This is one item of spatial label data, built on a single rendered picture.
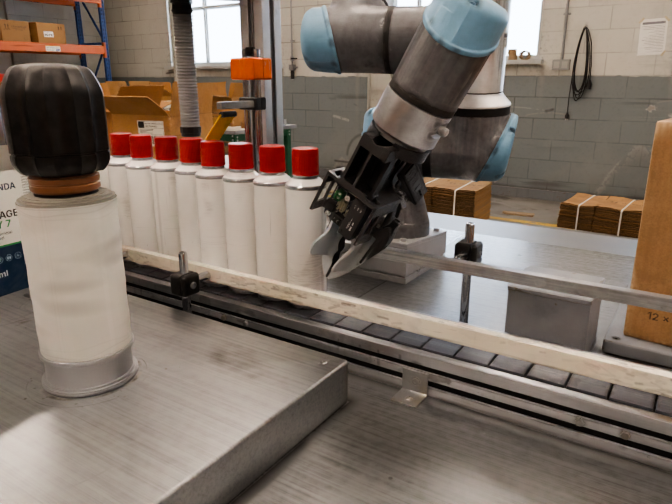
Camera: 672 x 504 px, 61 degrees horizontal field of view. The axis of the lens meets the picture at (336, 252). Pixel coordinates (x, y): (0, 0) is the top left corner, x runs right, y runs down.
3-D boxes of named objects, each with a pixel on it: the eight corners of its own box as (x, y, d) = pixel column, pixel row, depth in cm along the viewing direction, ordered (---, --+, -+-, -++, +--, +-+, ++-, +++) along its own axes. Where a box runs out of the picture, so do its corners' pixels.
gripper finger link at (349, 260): (305, 286, 70) (337, 228, 65) (332, 273, 74) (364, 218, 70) (324, 303, 69) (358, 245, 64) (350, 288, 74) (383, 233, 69)
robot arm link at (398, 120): (409, 80, 64) (467, 120, 61) (389, 116, 66) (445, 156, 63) (376, 80, 58) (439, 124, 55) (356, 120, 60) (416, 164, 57)
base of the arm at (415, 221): (333, 230, 105) (335, 176, 103) (372, 220, 117) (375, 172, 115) (408, 242, 97) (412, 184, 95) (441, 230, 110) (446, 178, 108)
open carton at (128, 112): (94, 172, 249) (83, 82, 238) (176, 158, 292) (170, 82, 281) (160, 179, 231) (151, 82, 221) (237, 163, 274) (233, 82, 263)
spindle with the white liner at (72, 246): (23, 381, 56) (-33, 62, 48) (102, 347, 64) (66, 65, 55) (78, 409, 52) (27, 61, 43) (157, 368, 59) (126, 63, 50)
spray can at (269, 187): (249, 297, 78) (242, 145, 72) (273, 286, 83) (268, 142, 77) (280, 304, 76) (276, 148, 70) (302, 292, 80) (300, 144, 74)
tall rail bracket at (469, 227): (434, 356, 72) (440, 230, 68) (455, 336, 78) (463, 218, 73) (458, 363, 71) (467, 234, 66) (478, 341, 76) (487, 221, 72)
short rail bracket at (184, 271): (173, 335, 78) (165, 251, 75) (189, 328, 81) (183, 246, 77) (190, 341, 77) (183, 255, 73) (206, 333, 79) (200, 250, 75)
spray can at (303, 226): (280, 304, 76) (275, 148, 70) (303, 293, 80) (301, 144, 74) (311, 313, 73) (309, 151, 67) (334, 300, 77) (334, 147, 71)
